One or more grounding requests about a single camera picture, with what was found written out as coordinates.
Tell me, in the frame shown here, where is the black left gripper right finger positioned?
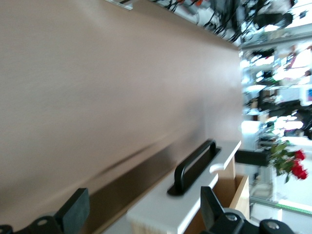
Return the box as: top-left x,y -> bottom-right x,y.
200,186 -> 293,234

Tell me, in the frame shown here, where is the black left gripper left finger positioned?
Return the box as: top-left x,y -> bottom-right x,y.
0,188 -> 90,234

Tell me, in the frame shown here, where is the black drawer bar handle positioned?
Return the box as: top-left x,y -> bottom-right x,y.
167,138 -> 222,197

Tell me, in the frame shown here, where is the white drawer with handle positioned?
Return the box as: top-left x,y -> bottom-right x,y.
126,140 -> 251,234

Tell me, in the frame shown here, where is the red rose bouquet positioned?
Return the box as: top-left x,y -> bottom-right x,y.
269,140 -> 309,183

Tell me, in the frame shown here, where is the aluminium frame bar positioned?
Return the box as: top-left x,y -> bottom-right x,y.
104,0 -> 137,11

